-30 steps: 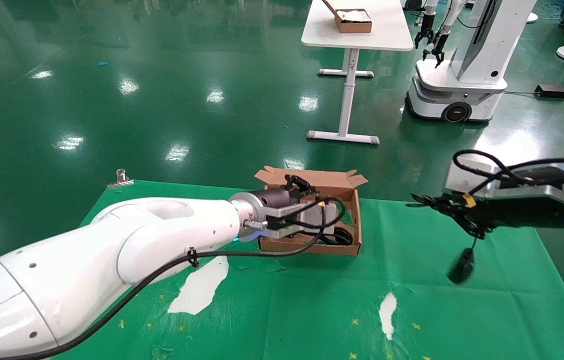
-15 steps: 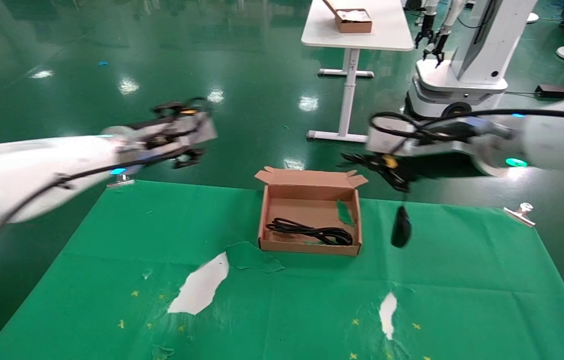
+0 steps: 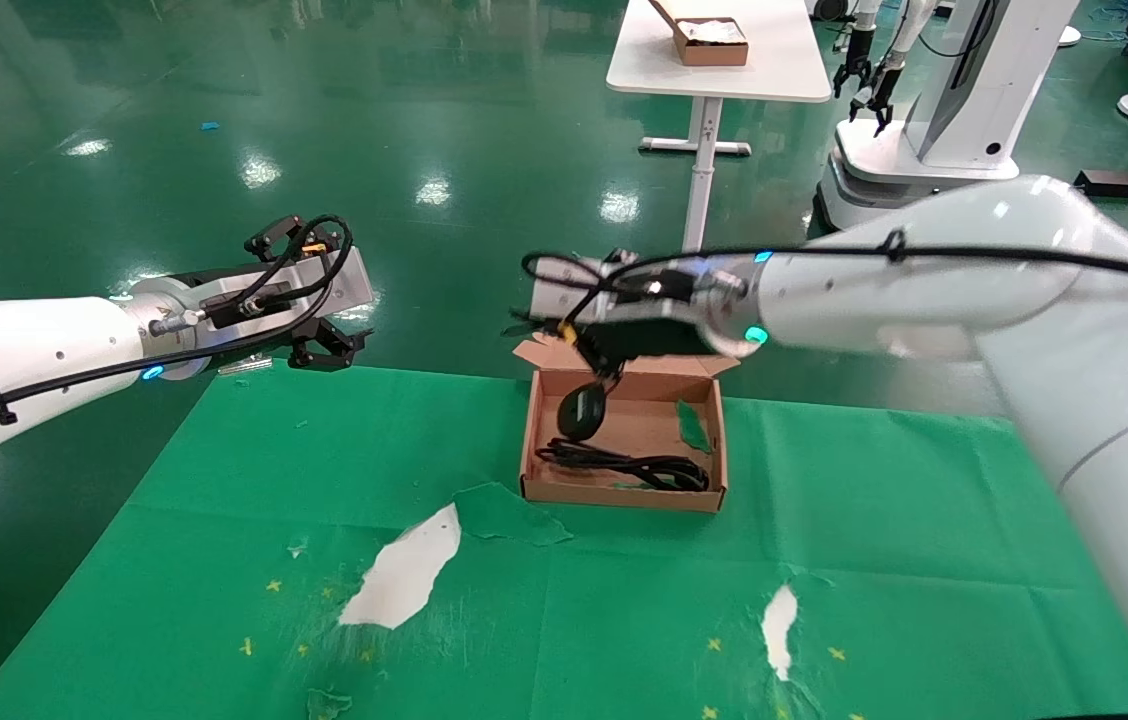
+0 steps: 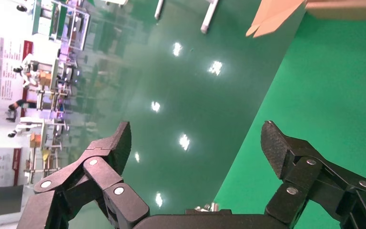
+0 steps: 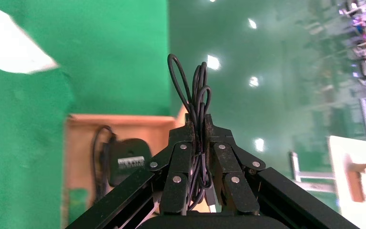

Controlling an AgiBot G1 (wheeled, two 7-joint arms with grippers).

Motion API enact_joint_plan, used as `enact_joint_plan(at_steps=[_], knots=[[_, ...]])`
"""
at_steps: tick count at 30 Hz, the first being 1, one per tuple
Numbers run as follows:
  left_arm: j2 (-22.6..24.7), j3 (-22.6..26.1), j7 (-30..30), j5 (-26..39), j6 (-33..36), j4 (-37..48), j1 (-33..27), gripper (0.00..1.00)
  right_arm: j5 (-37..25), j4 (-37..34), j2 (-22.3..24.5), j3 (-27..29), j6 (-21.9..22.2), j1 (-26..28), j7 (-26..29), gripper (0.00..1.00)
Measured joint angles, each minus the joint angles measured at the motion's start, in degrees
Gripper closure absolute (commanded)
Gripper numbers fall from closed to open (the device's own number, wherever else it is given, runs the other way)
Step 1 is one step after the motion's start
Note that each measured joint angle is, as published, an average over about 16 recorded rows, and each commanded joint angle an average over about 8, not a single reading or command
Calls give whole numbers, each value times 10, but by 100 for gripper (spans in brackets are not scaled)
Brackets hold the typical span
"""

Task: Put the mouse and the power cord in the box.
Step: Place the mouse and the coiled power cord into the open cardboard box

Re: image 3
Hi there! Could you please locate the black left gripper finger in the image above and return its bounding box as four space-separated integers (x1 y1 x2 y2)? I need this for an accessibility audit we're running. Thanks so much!
287 322 375 373
244 214 315 257

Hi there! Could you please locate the small brown cardboard box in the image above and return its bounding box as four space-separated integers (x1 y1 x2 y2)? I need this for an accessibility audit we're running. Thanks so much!
649 0 751 68

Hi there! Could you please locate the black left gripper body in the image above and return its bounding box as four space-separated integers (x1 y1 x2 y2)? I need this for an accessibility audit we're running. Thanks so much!
209 310 330 353

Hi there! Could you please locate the black wired mouse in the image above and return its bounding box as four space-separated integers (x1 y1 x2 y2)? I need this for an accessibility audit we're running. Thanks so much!
557 380 609 443

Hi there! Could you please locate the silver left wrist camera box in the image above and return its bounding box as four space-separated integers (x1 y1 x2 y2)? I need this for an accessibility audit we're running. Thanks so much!
204 245 372 323

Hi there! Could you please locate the open brown cardboard box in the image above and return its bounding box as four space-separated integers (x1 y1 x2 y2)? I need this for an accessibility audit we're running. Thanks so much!
512 335 740 513

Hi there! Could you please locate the large green cloth scrap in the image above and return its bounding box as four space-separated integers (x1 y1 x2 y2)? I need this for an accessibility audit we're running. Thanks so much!
676 400 715 454

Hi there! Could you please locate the green tablecloth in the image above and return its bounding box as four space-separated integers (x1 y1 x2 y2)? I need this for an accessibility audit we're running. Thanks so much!
0 362 1128 720

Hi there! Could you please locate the white wheeled robot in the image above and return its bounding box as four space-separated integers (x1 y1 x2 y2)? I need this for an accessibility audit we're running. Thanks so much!
814 0 1085 233

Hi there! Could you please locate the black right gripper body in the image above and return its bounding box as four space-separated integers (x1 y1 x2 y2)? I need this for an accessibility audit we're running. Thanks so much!
579 315 740 373

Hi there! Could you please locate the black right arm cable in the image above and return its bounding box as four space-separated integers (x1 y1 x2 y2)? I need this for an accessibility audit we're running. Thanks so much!
522 230 1128 301

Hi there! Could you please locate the white standing table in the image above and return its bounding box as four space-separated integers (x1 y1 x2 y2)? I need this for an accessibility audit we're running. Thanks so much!
607 0 833 253

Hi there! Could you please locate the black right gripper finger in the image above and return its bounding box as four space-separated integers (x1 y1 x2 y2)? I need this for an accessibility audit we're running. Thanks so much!
502 310 577 346
584 345 625 396

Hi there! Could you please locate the black power cable with plug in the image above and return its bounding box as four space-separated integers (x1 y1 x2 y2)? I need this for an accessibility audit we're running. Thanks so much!
536 438 712 493

